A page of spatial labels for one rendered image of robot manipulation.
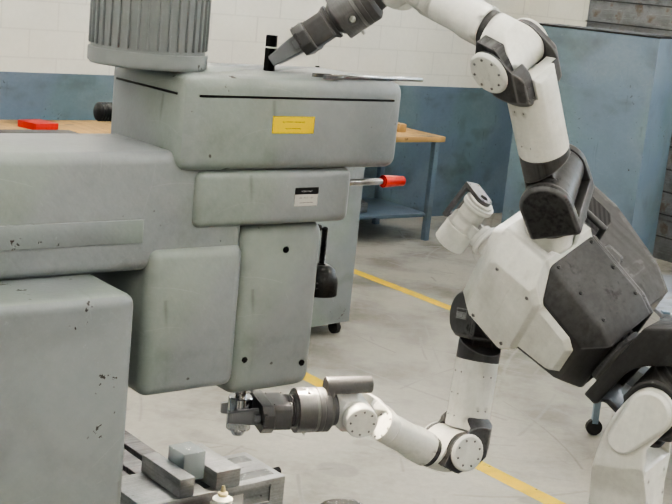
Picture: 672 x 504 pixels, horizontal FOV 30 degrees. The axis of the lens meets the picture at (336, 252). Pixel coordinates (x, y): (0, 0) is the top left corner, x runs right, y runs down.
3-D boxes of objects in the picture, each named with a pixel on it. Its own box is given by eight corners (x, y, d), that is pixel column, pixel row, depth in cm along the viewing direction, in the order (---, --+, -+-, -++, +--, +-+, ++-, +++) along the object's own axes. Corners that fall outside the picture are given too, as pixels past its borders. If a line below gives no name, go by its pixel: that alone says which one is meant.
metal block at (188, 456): (188, 467, 262) (190, 440, 260) (203, 478, 257) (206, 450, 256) (166, 472, 258) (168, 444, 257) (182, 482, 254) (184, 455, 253)
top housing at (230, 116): (314, 145, 254) (322, 64, 250) (398, 168, 234) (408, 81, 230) (104, 146, 225) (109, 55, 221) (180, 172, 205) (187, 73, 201)
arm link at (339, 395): (303, 418, 251) (357, 416, 255) (319, 445, 242) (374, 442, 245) (311, 367, 247) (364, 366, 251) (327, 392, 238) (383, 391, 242)
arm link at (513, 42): (420, 1, 211) (513, 50, 203) (457, -27, 216) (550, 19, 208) (418, 50, 219) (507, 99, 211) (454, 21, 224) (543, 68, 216)
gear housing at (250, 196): (273, 196, 249) (278, 146, 247) (349, 221, 231) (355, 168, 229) (123, 201, 229) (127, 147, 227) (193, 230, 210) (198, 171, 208)
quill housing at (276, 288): (251, 354, 253) (265, 198, 246) (312, 386, 237) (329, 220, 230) (169, 365, 241) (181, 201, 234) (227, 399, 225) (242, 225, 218)
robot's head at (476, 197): (477, 242, 248) (458, 216, 252) (502, 210, 244) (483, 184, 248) (456, 239, 244) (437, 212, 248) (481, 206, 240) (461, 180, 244)
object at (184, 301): (164, 347, 242) (174, 215, 236) (234, 386, 223) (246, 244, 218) (74, 357, 230) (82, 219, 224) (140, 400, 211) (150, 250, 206)
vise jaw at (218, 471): (199, 460, 269) (201, 442, 268) (239, 485, 258) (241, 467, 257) (176, 464, 265) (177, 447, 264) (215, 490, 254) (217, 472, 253)
